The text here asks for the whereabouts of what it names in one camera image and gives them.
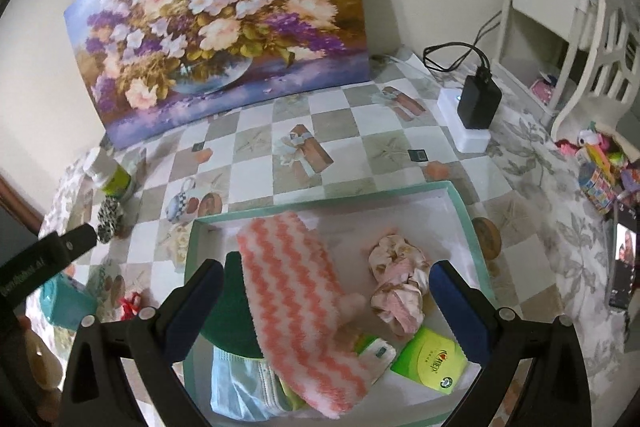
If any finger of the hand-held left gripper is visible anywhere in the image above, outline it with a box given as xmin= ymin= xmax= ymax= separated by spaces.
xmin=47 ymin=222 xmax=97 ymax=269

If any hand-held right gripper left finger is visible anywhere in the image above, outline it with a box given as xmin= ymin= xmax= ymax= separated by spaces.
xmin=59 ymin=258 xmax=226 ymax=427

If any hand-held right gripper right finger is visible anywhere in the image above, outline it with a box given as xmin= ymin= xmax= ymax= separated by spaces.
xmin=428 ymin=259 xmax=596 ymax=427

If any dark green cloth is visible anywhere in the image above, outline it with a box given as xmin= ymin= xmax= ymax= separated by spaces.
xmin=200 ymin=252 xmax=263 ymax=360

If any cream pink floral scrunchie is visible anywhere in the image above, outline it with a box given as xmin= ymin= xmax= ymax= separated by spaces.
xmin=367 ymin=234 xmax=433 ymax=335

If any pink white striped fuzzy sock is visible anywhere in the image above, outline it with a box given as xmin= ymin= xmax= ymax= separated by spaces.
xmin=236 ymin=212 xmax=373 ymax=419

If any mint green cardboard box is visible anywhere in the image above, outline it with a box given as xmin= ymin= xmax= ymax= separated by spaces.
xmin=182 ymin=181 xmax=498 ymax=427

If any leopard print scrunchie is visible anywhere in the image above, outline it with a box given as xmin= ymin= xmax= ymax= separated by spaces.
xmin=96 ymin=197 xmax=128 ymax=242

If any teal plastic container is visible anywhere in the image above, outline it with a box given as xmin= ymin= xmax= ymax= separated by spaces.
xmin=40 ymin=274 xmax=98 ymax=328

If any dark door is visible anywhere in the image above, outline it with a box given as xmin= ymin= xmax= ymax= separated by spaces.
xmin=0 ymin=187 xmax=43 ymax=268

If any small green packet box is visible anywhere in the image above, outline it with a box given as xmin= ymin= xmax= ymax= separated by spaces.
xmin=390 ymin=326 xmax=468 ymax=393

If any orange red scrunchie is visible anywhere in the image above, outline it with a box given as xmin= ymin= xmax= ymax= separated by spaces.
xmin=120 ymin=292 xmax=143 ymax=320

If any white medicine bottle green label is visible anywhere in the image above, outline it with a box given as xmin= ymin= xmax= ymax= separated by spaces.
xmin=81 ymin=147 xmax=135 ymax=202

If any light blue face mask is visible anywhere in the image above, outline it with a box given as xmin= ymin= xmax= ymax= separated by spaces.
xmin=210 ymin=346 xmax=308 ymax=423

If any small white green packet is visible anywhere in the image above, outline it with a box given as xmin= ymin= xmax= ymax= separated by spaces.
xmin=352 ymin=334 xmax=398 ymax=375

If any grey floral tablecloth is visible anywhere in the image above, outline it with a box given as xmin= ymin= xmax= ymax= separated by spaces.
xmin=40 ymin=52 xmax=640 ymax=408

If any black smartphone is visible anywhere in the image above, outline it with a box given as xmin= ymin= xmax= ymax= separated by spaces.
xmin=607 ymin=202 xmax=640 ymax=310

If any white power strip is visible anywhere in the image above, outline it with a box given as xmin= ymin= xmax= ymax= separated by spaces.
xmin=437 ymin=87 xmax=493 ymax=152

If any colourful toy box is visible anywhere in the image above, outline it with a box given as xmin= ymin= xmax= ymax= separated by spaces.
xmin=579 ymin=157 xmax=617 ymax=214

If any black charger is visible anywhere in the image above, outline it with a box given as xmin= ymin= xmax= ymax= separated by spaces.
xmin=459 ymin=67 xmax=502 ymax=130

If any flower bouquet painting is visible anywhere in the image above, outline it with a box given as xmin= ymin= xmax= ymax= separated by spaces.
xmin=64 ymin=0 xmax=372 ymax=151

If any white chair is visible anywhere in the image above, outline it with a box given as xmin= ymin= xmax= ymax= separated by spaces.
xmin=550 ymin=0 xmax=640 ymax=142

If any brown wooden door frame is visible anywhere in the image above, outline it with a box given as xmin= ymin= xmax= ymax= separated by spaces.
xmin=0 ymin=174 xmax=46 ymax=233

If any black cable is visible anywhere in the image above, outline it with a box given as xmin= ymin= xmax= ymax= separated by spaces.
xmin=422 ymin=14 xmax=501 ymax=75

